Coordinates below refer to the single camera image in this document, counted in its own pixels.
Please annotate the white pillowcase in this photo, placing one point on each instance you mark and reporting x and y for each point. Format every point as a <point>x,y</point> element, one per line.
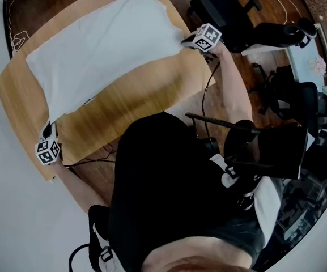
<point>101,47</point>

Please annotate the person's head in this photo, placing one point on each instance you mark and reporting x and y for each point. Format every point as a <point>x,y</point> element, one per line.
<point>197,258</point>

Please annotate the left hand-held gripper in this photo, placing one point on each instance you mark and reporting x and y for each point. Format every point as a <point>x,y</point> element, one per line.
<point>48,152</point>

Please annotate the black office chair with headrest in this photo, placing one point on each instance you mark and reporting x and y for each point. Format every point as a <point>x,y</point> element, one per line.
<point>222,16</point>

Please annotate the black mesh office chair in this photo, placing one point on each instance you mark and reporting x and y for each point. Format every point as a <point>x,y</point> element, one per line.
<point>307,98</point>

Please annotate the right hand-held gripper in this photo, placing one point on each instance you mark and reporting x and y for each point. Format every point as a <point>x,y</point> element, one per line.
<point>208,37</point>

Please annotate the person's black shirt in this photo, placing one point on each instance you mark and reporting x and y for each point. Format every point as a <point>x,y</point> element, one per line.
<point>163,186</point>

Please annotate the pink flower ornament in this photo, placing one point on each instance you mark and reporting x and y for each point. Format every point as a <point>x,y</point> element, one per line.
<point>317,65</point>

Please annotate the person's left forearm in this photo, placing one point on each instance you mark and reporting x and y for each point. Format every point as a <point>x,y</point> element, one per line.
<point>78,186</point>

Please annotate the person's right forearm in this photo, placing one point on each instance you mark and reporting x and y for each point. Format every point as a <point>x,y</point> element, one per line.
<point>234,89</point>

